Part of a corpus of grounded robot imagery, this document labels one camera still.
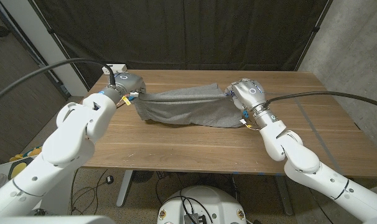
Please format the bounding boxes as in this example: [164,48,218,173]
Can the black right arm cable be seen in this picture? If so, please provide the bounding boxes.
[263,91,377,111]

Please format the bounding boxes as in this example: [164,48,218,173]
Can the white power strip box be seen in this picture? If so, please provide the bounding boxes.
[101,63,128,76]

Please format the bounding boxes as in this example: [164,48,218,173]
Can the black backdrop stand pole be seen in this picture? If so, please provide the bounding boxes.
[294,0,334,72]
[26,0,91,91]

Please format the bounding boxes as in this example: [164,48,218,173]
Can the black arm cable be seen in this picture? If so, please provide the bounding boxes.
[0,58,116,106]
[263,91,377,111]

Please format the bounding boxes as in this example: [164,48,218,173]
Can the black backdrop curtain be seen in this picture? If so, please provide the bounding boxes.
[32,0,332,90]

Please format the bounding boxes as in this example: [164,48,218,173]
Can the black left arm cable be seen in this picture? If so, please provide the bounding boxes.
[0,58,116,106]

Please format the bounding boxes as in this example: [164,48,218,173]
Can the yellow cloth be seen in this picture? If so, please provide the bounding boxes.
[9,145,44,162]

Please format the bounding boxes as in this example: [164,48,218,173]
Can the black ribbed round object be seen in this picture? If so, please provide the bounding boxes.
[131,170,154,184]

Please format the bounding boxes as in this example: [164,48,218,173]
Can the gray shorts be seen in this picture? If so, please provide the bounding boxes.
[133,82,245,129]

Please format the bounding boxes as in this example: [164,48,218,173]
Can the yellow and black pad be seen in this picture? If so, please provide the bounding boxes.
[7,157,35,180]

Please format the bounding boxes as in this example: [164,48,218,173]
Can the white table leg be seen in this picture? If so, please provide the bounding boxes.
[116,170,134,208]

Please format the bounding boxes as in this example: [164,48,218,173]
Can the black floor cable with plug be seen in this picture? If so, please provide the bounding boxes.
[70,169,114,215]

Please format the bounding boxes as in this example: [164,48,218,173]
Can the grey table leg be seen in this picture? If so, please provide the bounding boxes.
[274,175,294,216]

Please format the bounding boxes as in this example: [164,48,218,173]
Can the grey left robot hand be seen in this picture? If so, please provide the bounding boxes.
[109,72,147,99]

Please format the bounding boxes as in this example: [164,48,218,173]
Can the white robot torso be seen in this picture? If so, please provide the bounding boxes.
[156,185,248,224]

